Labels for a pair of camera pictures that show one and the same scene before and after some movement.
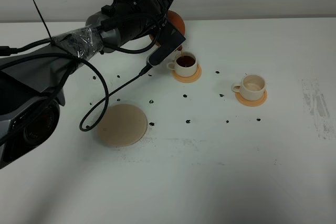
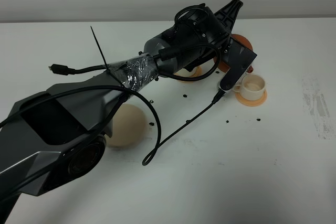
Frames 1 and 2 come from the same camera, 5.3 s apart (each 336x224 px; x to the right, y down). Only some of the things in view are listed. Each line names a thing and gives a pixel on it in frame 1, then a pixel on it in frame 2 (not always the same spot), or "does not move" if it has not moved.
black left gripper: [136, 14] to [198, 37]
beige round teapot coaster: [122, 125] does not move
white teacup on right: [251, 86] does not move
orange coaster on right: [251, 103] does not move
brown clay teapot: [176, 21] to [222, 65]
